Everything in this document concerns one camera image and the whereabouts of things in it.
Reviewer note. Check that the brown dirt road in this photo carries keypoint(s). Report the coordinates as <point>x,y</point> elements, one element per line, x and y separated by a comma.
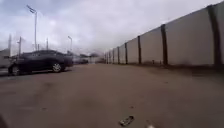
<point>100,90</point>

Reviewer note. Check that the short street lamp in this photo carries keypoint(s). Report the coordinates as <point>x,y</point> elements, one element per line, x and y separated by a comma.
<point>70,43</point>

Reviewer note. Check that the flat piece of litter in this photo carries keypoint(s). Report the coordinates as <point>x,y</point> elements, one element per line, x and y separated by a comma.
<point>126,120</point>

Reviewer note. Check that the dark car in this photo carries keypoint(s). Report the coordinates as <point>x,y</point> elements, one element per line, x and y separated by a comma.
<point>40,61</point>

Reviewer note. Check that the tall street lamp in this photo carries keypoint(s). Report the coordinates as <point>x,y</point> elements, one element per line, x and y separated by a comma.
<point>35,30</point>

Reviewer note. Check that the utility pole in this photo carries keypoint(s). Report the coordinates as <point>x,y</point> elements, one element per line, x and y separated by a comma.
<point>19,45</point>

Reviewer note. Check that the pale building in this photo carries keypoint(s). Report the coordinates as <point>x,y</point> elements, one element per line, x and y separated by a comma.
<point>4,58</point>

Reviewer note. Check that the pale panel wall with posts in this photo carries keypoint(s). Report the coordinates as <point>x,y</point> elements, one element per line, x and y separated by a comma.
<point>186,43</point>

